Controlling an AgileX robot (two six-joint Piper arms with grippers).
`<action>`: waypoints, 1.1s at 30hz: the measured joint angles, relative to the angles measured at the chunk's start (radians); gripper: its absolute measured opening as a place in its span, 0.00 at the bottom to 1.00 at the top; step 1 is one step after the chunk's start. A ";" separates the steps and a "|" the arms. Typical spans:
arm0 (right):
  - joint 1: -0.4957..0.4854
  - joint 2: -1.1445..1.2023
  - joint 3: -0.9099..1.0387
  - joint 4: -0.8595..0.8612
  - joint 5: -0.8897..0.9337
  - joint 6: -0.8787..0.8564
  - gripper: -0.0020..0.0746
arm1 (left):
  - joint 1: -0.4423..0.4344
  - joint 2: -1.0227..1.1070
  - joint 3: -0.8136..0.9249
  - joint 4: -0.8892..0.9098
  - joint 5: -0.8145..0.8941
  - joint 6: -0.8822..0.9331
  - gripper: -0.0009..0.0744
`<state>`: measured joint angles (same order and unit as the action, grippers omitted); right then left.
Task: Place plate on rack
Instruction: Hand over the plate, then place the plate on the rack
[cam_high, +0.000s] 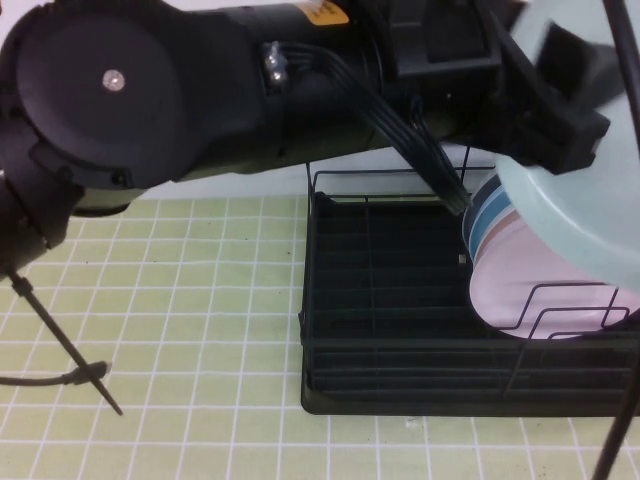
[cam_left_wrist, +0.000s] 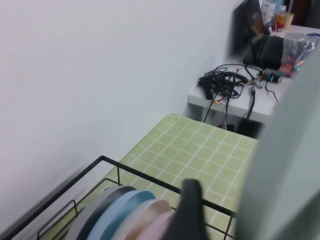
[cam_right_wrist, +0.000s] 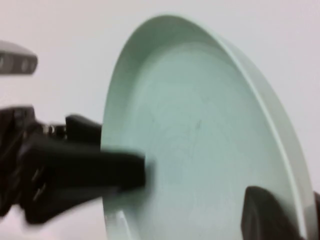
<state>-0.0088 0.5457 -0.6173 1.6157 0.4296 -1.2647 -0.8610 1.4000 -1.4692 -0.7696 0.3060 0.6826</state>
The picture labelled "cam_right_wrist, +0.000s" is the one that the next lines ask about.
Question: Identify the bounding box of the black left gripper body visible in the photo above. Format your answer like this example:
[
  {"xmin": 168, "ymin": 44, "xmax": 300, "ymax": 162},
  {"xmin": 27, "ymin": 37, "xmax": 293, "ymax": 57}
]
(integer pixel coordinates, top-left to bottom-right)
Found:
[{"xmin": 0, "ymin": 106, "xmax": 68, "ymax": 217}]

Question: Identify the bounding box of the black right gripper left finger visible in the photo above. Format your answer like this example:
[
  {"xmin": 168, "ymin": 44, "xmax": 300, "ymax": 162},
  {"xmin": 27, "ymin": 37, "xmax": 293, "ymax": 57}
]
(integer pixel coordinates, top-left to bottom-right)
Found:
[{"xmin": 240, "ymin": 185, "xmax": 307, "ymax": 240}]

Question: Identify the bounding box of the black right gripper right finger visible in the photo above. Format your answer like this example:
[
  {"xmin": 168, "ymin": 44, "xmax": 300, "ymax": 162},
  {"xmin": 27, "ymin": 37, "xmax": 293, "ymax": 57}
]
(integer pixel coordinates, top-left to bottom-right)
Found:
[{"xmin": 307, "ymin": 191, "xmax": 320, "ymax": 240}]

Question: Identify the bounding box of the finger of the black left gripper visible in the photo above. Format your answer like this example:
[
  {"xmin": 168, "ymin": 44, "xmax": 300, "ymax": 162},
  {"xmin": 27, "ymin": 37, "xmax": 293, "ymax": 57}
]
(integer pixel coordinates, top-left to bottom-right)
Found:
[
  {"xmin": 65, "ymin": 114, "xmax": 104, "ymax": 151},
  {"xmin": 21, "ymin": 134, "xmax": 147, "ymax": 224}
]

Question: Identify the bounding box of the mint green round plate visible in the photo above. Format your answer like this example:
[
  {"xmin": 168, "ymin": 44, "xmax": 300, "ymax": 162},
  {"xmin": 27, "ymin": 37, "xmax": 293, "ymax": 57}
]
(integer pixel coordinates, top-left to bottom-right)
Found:
[{"xmin": 100, "ymin": 14, "xmax": 317, "ymax": 240}]

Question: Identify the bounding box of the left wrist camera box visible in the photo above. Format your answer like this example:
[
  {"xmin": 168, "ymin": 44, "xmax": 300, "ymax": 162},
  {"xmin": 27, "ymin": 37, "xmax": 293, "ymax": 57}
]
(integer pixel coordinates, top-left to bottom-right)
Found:
[{"xmin": 0, "ymin": 40, "xmax": 39, "ymax": 76}]

